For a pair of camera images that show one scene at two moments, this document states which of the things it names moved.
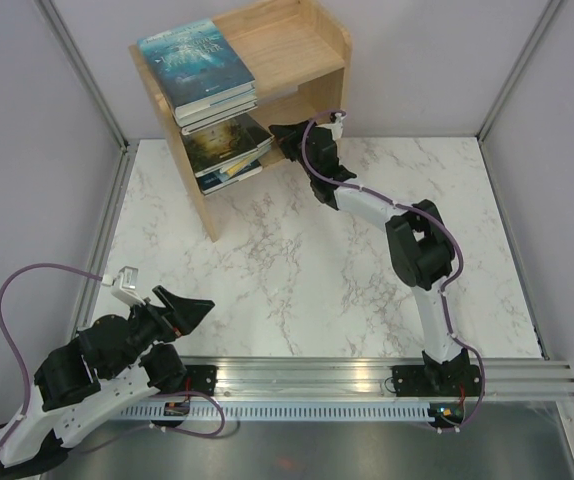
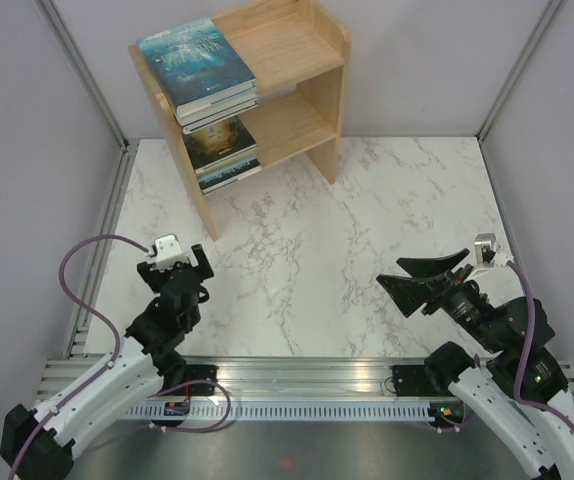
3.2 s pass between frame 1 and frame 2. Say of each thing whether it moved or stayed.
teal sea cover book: stayed
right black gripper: moved
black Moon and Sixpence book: moved
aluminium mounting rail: stayed
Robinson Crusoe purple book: stayed
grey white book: stayed
